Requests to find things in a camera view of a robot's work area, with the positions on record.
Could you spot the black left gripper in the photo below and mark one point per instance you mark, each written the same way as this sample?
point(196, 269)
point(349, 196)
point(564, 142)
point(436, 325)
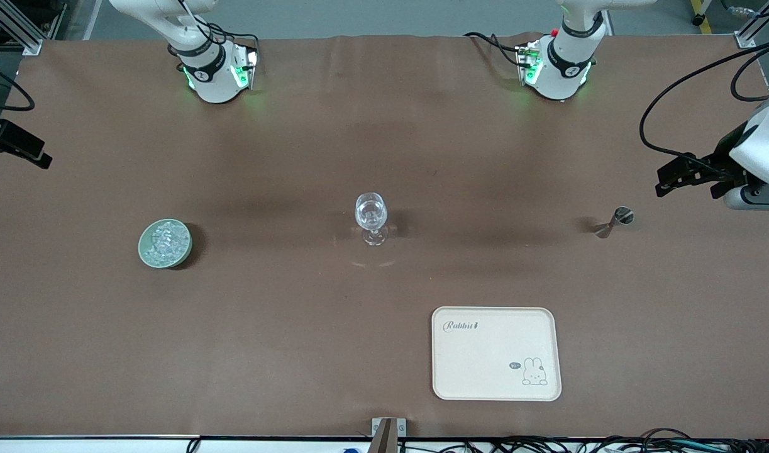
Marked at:
point(719, 160)

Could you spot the silver metal jigger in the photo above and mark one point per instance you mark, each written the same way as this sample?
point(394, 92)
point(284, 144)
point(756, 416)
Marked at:
point(623, 217)

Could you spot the clear ice cube heap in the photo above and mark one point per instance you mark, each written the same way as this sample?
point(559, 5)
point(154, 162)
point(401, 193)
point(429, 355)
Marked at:
point(167, 242)

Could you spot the clear wine glass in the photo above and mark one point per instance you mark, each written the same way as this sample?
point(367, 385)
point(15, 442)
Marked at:
point(370, 211)

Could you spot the green round bowl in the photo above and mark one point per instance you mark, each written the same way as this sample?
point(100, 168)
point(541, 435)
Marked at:
point(143, 250)

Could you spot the black caster wheel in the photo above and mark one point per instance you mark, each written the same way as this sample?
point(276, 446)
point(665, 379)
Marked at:
point(698, 20)

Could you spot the brown table mat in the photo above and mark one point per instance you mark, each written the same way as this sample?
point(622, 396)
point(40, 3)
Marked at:
point(296, 157)

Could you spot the cream rabbit print tray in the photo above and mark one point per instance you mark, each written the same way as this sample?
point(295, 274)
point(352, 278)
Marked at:
point(485, 365)

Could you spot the aluminium frame post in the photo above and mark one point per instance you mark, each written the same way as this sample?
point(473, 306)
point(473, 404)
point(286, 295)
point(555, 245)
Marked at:
point(26, 31)
point(752, 31)

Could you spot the grey metal bracket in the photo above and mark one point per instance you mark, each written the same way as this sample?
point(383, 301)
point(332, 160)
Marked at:
point(402, 428)

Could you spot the brown camera pole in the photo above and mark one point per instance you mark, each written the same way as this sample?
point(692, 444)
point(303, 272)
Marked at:
point(385, 440)

